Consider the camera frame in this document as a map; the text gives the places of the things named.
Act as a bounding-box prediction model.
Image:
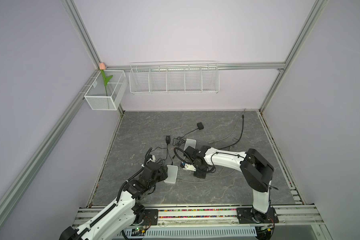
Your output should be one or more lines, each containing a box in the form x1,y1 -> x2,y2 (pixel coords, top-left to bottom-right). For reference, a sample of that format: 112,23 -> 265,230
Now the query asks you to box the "aluminium frame rail right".
257,111 -> 306,205

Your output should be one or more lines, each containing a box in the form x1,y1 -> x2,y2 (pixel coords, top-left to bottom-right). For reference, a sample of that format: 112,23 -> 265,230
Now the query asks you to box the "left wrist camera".
145,154 -> 156,165

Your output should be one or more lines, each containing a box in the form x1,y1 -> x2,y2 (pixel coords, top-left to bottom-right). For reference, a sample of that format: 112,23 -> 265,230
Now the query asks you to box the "black ethernet cable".
218,115 -> 246,151

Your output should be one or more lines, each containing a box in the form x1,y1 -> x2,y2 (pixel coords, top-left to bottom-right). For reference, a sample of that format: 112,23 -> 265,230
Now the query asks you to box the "grey ethernet cable curved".
209,108 -> 247,144

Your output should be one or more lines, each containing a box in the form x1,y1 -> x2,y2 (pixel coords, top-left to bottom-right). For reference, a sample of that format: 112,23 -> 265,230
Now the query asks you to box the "black power adapter large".
156,135 -> 173,165

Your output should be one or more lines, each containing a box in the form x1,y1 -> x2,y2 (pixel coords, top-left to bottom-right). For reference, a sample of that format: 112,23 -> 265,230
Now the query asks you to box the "artificial pink tulip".
99,63 -> 113,96

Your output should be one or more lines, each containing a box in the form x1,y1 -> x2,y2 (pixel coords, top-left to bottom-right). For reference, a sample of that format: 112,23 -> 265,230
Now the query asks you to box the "black power adapter small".
172,122 -> 204,147

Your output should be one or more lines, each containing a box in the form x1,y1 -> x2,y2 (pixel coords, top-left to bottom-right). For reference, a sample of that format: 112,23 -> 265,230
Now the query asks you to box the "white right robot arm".
174,146 -> 279,224

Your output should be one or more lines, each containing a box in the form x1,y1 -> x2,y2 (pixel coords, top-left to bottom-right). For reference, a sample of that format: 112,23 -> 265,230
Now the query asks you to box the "white wire basket long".
130,61 -> 220,94

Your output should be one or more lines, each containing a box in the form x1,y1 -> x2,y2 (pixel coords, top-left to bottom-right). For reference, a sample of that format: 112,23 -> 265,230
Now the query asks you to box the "white mesh basket small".
84,70 -> 128,111

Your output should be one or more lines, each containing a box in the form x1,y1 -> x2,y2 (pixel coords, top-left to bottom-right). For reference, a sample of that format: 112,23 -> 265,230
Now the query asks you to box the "front aluminium rail base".
72,205 -> 331,240

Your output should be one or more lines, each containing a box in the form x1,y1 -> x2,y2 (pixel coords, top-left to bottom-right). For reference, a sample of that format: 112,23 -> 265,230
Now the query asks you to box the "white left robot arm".
60,148 -> 168,240

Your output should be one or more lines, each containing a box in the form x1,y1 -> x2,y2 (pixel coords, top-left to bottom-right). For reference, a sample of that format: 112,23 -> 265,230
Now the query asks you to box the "white network switch box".
184,139 -> 197,151

